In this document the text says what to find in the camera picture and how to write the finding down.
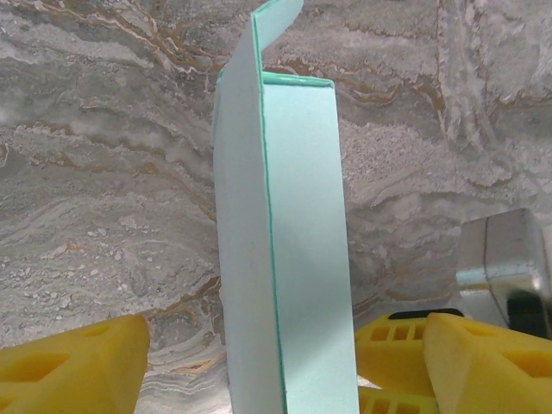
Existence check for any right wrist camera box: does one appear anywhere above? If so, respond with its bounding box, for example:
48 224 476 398
455 208 552 331

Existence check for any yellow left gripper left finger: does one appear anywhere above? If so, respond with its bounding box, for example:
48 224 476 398
0 314 150 414

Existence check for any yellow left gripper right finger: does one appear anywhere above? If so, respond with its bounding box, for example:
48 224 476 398
423 312 552 414

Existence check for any light teal paper box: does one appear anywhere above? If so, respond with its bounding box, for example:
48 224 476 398
212 0 361 414

